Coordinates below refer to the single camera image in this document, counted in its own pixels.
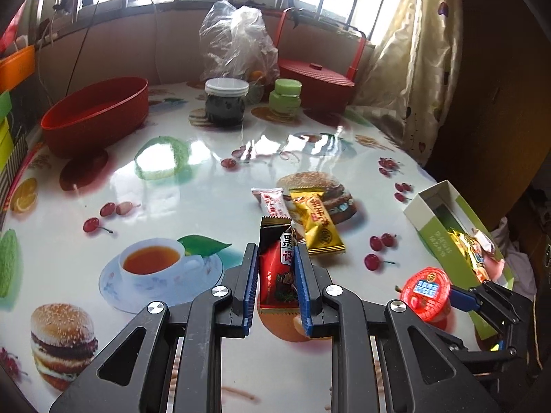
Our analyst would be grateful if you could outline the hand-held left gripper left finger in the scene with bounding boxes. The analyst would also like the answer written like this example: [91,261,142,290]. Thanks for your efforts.
[49,243,260,413]

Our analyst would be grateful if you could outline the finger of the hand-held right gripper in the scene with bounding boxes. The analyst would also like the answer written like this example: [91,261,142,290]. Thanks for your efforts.
[450,282,523,324]
[443,333,517,380]

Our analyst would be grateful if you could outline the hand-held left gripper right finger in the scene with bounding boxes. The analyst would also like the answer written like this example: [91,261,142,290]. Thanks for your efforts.
[293,243,502,413]

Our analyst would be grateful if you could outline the red and black snack packet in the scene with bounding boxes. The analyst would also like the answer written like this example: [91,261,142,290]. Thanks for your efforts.
[257,217,302,310]

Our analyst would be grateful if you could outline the pink jelly cup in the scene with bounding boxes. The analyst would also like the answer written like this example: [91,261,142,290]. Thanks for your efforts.
[399,267,453,323]
[484,256,505,282]

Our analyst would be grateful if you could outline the green and white cardboard box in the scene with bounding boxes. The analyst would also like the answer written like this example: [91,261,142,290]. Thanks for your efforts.
[403,181,515,340]

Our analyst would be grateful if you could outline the red and white snack packet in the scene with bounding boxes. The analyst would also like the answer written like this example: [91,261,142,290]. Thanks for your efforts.
[251,187,290,219]

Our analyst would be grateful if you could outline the pale crumpled cloth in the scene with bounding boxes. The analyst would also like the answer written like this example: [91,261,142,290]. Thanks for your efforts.
[491,217,537,293]

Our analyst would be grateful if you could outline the gold snack packet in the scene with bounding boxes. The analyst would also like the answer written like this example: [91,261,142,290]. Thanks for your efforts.
[288,186,346,256]

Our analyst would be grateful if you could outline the glass jar with white lid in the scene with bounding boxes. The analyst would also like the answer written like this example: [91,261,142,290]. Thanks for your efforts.
[204,77,250,129]

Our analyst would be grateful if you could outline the small green jar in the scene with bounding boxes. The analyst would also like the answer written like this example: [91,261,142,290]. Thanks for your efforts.
[269,78,302,116]

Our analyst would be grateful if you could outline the brown wooden cabinet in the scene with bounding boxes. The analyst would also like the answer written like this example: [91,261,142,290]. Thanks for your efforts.
[424,0,551,242]

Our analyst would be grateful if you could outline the red oval plastic bowl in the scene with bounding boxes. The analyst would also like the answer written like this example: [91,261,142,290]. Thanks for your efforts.
[41,76,150,158]

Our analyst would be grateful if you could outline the cream patterned curtain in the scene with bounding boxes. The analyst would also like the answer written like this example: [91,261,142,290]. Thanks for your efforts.
[353,0,468,166]

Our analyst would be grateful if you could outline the clear plastic bag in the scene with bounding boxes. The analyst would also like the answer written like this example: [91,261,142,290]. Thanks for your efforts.
[199,1,280,95]

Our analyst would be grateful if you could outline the yellow-green box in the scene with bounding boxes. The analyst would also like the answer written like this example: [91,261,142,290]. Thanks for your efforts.
[0,118,15,173]

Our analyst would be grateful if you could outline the orange box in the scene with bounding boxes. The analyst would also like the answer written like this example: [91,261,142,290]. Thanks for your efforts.
[0,45,36,91]

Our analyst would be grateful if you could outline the red lidded basket with handle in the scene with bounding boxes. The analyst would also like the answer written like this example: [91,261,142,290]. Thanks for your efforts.
[275,9,366,106]

